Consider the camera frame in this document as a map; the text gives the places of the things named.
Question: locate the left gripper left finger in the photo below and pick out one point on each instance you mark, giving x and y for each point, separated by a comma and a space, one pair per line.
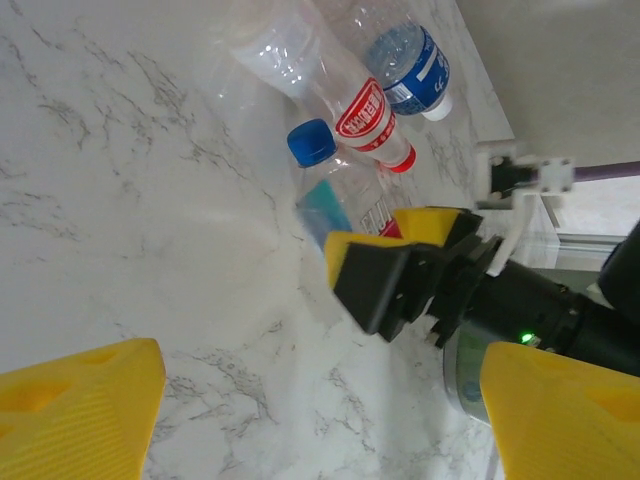
75, 425

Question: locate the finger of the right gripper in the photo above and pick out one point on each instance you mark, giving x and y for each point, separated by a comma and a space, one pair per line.
375, 285
435, 225

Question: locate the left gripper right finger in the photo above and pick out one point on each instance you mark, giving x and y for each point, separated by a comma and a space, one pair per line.
575, 435

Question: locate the red label red cap bottle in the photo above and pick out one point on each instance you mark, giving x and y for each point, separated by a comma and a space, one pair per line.
367, 115

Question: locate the red teal label blue-cap bottle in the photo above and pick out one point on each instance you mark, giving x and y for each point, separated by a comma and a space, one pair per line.
310, 142

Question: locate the blue label white cap bottle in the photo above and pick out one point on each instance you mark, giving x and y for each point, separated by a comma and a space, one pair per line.
420, 75

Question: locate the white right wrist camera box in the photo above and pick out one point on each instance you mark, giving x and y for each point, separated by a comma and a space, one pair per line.
555, 175

